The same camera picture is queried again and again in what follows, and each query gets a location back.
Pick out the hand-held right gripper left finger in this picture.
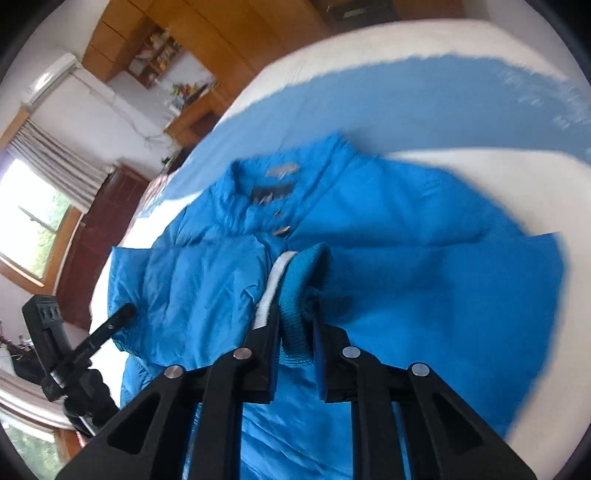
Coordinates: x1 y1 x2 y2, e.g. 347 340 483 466
55 307 283 480

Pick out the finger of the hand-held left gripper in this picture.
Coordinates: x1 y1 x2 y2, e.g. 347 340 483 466
87 304 137 357

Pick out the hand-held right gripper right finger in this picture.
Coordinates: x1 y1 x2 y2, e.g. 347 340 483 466
310 316 539 480

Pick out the blue puffer jacket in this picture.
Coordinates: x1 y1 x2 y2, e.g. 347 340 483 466
107 131 566 480

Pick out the person's left hand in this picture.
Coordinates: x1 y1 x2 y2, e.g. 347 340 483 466
64 368 122 437

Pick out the dark wooden cabinet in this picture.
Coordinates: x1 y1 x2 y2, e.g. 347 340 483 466
55 164 151 331

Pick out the wooden framed window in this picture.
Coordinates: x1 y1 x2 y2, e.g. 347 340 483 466
0 152 83 283

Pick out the striped grey curtain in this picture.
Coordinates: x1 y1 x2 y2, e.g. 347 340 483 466
4 119 115 211

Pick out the light wooden desk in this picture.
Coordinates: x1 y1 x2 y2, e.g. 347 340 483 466
164 85 232 149

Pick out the white air conditioner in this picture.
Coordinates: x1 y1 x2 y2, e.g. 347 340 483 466
21 53 78 105

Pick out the blue and white printed blanket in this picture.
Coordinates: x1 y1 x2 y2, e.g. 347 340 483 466
90 21 591 439

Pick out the light wooden wardrobe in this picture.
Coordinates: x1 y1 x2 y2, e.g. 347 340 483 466
83 0 490 86

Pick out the black appliance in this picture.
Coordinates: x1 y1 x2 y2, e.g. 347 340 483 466
318 0 385 25

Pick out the white wall cable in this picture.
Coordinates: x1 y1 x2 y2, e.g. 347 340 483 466
78 74 182 149

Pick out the wall shelf with books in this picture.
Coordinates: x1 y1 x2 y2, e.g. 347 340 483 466
127 27 182 89

